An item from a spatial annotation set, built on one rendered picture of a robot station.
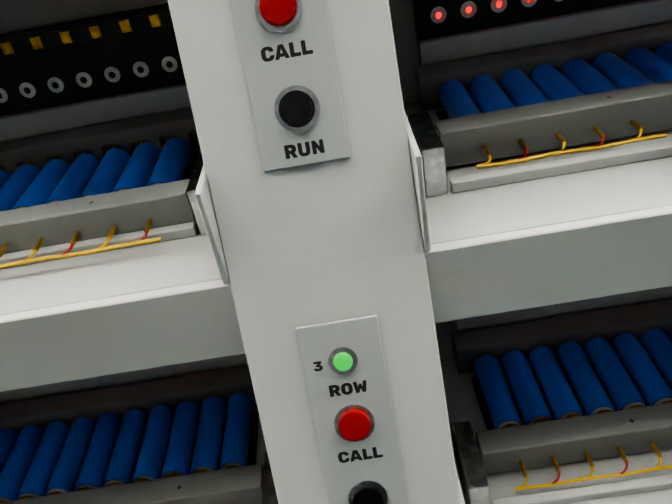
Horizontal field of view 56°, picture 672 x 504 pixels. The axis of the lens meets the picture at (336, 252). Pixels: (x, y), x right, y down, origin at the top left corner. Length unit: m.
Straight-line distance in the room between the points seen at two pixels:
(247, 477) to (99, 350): 0.14
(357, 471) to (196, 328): 0.11
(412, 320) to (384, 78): 0.11
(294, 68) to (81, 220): 0.15
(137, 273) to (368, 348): 0.12
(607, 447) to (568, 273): 0.15
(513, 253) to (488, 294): 0.03
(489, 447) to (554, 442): 0.04
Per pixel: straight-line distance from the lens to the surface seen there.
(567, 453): 0.44
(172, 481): 0.45
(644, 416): 0.45
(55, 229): 0.38
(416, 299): 0.31
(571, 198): 0.34
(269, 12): 0.29
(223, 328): 0.32
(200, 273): 0.32
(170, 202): 0.35
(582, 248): 0.32
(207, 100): 0.30
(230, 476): 0.44
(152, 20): 0.46
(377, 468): 0.34
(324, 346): 0.31
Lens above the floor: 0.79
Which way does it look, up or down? 13 degrees down
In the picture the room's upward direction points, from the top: 10 degrees counter-clockwise
